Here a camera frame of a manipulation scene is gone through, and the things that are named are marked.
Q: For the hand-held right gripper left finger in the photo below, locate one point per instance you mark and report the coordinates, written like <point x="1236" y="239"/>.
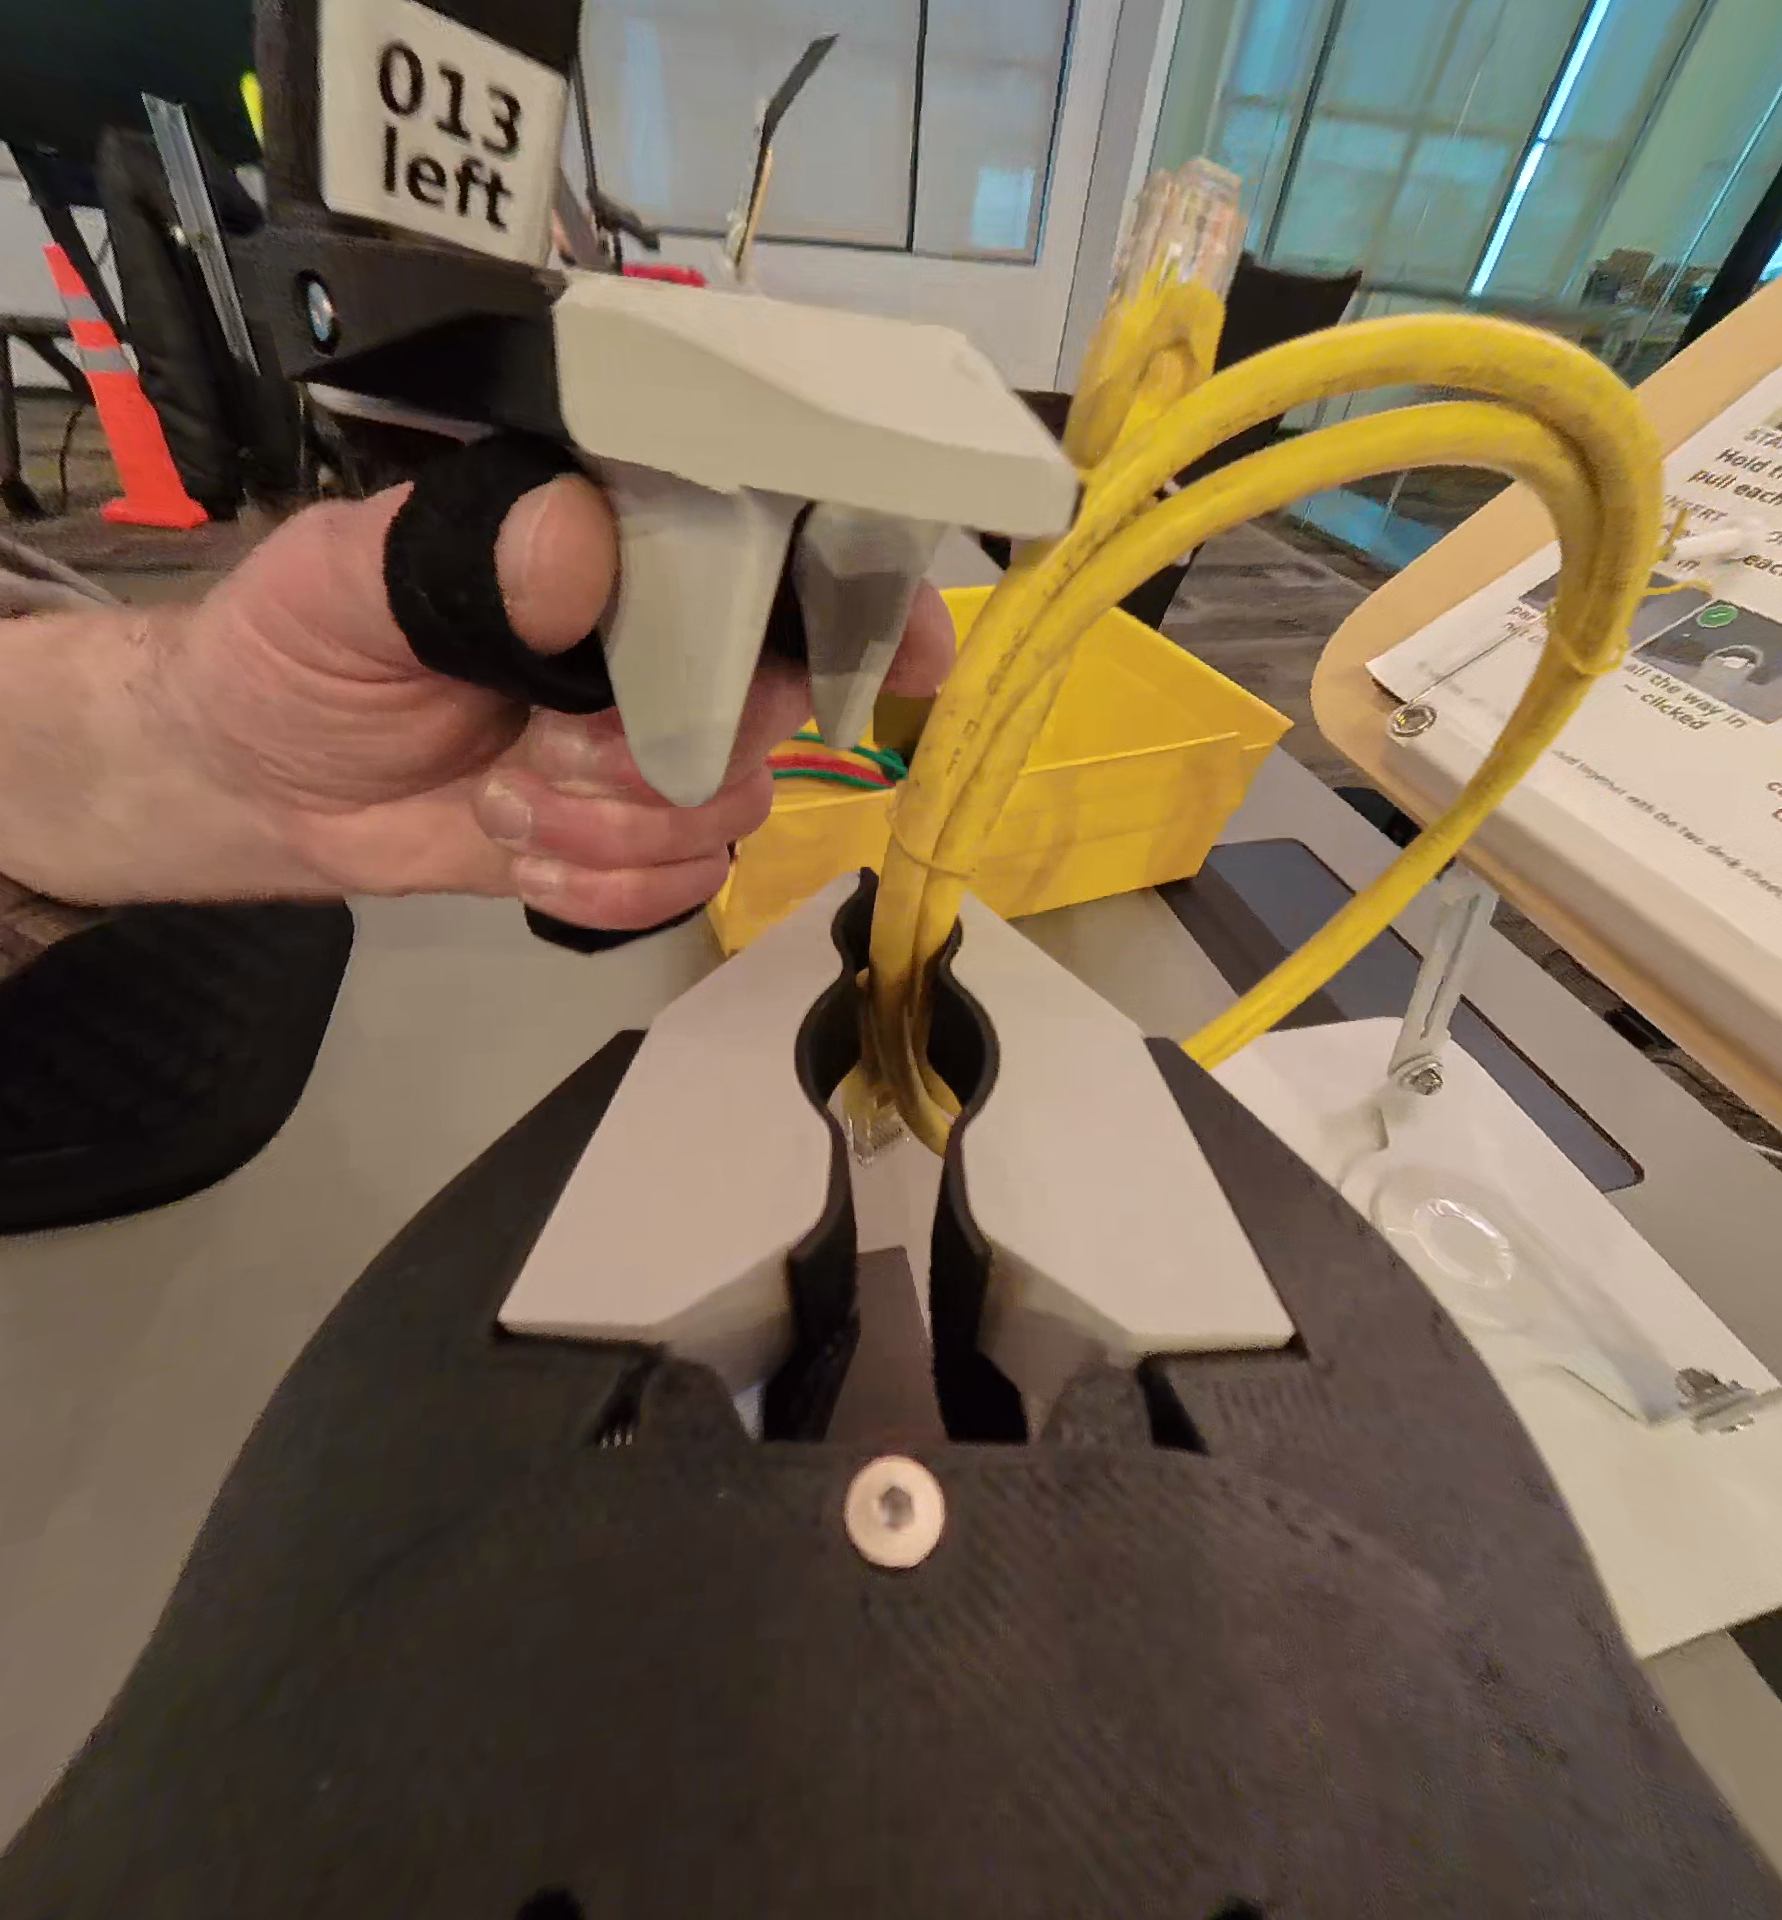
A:
<point x="682" y="1169"/>

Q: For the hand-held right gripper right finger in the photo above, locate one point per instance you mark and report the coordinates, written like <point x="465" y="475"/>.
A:
<point x="1116" y="1198"/>

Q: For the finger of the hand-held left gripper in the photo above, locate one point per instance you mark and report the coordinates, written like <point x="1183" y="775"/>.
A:
<point x="802" y="405"/>

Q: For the yellow plastic bin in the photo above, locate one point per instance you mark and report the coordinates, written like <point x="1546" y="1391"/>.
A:
<point x="1130" y="780"/>

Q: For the person's left forearm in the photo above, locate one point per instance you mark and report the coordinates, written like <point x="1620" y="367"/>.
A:
<point x="22" y="751"/>

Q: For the person's left hand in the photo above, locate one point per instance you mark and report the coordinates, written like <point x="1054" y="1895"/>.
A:
<point x="276" y="719"/>

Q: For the tilted board stand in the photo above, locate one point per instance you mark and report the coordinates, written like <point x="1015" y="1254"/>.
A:
<point x="771" y="151"/>

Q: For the orange traffic cone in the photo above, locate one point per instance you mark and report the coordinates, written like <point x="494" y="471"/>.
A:
<point x="134" y="433"/>

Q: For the dark desk mat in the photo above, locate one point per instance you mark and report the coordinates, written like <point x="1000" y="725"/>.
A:
<point x="1280" y="916"/>

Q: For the clear plastic board support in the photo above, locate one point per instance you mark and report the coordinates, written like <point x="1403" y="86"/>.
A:
<point x="1447" y="959"/>

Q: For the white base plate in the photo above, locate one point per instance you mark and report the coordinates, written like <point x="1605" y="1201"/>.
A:
<point x="1581" y="1499"/>

